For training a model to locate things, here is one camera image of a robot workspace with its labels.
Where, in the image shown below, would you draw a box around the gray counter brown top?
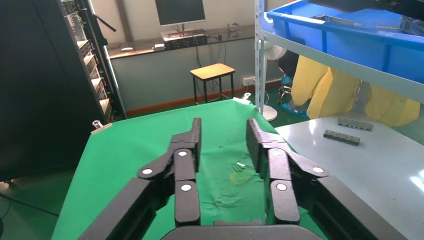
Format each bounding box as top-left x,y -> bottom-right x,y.
105,23 -> 263,112

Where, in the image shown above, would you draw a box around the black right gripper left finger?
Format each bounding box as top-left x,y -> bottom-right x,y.
136,117 -> 203,227

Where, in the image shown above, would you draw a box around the silver binder clip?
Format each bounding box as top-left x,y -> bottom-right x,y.
91,120 -> 114,135
232,92 -> 253,105

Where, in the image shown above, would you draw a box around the yellow fabric garment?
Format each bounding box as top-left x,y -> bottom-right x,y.
290,54 -> 422,128

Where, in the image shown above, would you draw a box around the green table cloth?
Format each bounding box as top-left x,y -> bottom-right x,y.
51,99 -> 329,240

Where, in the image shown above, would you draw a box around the black electronics box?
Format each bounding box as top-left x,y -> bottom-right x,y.
163,33 -> 209,51

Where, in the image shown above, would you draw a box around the black computer monitor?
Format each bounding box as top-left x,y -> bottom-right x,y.
154,0 -> 207,33

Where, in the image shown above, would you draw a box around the small gray slotted metal part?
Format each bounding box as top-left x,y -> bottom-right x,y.
322,129 -> 362,147
337,117 -> 375,132

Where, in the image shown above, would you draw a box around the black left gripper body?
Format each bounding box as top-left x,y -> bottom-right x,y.
304,0 -> 424,20

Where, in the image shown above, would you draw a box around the wooden stool black legs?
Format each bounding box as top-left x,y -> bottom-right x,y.
189,62 -> 236,104

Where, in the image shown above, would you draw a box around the perforated steel shelf leg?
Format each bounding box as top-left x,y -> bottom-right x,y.
254,0 -> 268,115

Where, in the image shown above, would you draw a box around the black equipment rack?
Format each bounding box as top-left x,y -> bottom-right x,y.
0,0 -> 127,181

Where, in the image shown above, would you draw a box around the white metal shelf rack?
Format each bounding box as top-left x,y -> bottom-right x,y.
263,29 -> 424,104

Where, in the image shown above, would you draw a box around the white pedestal fan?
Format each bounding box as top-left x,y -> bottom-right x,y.
261,43 -> 288,122

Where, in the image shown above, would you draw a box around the blue plastic bin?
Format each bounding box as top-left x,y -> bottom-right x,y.
266,0 -> 424,85

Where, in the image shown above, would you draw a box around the sheet metal bracket part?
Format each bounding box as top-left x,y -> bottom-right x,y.
312,14 -> 364,27
399,18 -> 424,34

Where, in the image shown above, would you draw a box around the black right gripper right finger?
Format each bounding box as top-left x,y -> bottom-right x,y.
245,118 -> 330,226

